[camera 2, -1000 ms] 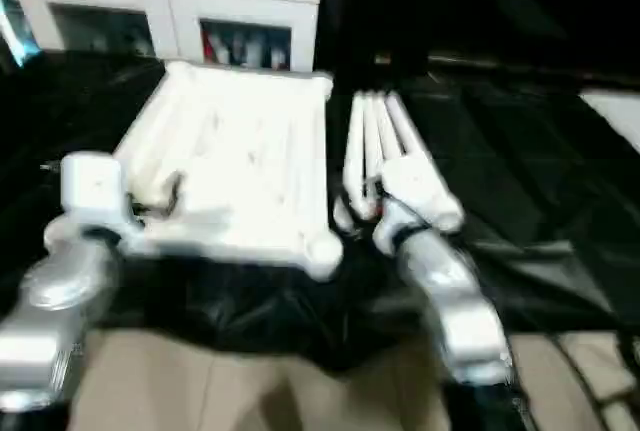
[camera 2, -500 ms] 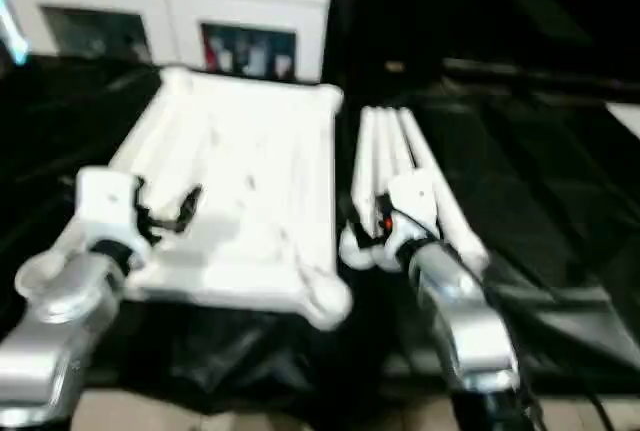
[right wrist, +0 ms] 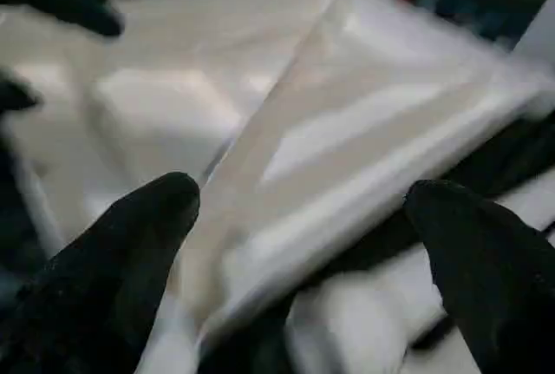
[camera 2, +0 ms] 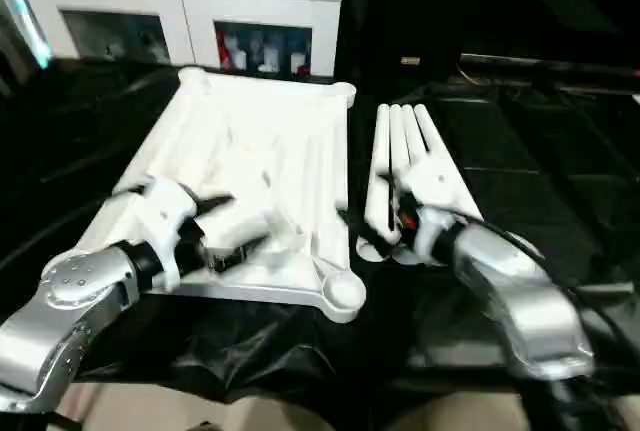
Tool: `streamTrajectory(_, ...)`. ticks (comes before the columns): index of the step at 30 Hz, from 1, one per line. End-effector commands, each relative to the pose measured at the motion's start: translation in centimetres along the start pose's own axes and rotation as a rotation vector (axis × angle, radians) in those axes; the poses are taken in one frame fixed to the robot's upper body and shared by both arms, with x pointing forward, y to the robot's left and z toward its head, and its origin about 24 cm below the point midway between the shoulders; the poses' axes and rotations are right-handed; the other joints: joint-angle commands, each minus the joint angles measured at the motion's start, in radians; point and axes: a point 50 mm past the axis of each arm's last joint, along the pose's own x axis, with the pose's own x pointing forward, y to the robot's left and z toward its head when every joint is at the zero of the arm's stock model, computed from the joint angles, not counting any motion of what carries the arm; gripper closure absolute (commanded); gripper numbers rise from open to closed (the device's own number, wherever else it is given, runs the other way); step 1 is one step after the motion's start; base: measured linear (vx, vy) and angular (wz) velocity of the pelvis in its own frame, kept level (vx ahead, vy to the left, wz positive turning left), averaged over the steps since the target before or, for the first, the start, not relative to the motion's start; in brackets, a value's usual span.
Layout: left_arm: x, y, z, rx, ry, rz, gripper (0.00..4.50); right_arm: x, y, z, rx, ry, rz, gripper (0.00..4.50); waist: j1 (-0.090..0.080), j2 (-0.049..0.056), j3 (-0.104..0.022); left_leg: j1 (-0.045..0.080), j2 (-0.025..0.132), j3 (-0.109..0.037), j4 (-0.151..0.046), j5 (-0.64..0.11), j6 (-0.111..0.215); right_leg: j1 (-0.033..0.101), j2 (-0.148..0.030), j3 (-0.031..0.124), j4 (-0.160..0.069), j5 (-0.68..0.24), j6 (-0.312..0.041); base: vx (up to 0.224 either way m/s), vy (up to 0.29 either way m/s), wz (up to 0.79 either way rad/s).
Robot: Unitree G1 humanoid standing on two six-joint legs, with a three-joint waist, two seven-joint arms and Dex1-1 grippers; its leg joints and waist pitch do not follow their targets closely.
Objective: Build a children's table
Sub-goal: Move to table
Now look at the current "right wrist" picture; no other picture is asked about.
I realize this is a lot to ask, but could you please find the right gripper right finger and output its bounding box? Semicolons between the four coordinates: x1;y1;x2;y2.
403;179;555;374

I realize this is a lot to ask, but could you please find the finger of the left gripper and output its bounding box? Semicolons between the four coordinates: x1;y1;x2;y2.
0;0;124;38
0;73;41;117

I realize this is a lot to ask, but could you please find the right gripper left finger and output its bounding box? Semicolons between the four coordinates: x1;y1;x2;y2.
0;172;202;374

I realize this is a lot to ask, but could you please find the white plastic table top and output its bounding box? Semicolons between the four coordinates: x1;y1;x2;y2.
0;0;555;349

